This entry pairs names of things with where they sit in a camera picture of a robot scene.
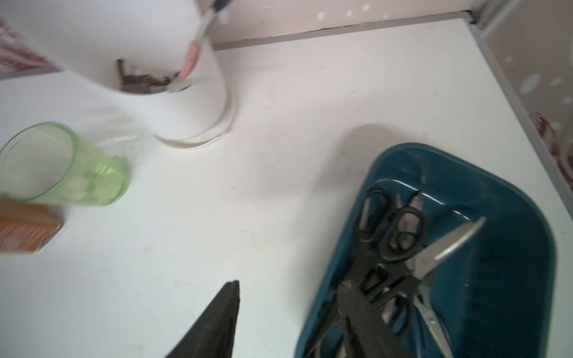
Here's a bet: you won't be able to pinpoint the black scissors front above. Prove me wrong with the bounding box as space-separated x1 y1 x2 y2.
382 295 412 337

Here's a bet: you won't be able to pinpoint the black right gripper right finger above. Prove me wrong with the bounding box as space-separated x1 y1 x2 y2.
337 281 413 357

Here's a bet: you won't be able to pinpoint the small black scissors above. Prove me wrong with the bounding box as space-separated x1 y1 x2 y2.
366 216 487 308

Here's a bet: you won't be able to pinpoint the black scissors wide handles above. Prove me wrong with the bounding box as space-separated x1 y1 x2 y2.
378 191 428 263

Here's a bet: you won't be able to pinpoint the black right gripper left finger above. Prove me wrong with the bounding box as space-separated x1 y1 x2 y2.
167 280 240 358

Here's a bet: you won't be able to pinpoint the brown spice jar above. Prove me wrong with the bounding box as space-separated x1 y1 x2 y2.
1 201 64 254

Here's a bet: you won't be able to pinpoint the teal plastic storage box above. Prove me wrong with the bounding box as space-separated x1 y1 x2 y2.
295 143 556 357

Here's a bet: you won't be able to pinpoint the white utensil holder cup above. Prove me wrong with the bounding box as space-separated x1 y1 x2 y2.
1 1 234 148

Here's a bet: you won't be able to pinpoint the large black scissors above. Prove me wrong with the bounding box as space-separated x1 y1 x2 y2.
304 188 395 357

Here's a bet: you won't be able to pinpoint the green translucent cup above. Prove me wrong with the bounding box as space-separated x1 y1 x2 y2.
1 122 131 207

